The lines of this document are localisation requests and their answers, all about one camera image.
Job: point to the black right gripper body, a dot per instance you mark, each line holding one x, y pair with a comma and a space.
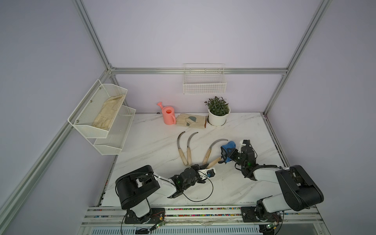
237, 158

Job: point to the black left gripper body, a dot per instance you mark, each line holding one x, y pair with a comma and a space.
197, 179

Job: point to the blue microfibre rag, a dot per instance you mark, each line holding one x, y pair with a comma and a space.
230, 144

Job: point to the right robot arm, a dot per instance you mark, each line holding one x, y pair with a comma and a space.
298, 190

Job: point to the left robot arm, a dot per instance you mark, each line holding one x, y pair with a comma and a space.
133, 189

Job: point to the potted green plant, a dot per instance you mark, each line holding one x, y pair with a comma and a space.
218, 109

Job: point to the pink watering can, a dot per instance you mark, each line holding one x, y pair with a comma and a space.
168, 114

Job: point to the lower white mesh shelf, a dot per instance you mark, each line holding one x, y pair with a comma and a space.
114, 143

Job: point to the white mesh shelf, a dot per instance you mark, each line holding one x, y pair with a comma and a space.
86, 112
114, 143

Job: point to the beige glove in shelf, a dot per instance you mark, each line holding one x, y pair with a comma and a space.
108, 112

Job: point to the upper white mesh shelf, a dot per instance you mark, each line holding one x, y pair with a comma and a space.
86, 112

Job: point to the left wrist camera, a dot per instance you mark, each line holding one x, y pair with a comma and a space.
207, 173

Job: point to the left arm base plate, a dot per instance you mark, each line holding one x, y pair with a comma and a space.
154, 216

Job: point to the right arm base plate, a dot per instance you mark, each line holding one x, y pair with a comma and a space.
258, 214

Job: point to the white wire wall basket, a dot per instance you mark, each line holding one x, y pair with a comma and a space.
204, 79

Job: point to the aluminium front rail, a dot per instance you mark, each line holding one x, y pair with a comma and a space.
195, 216

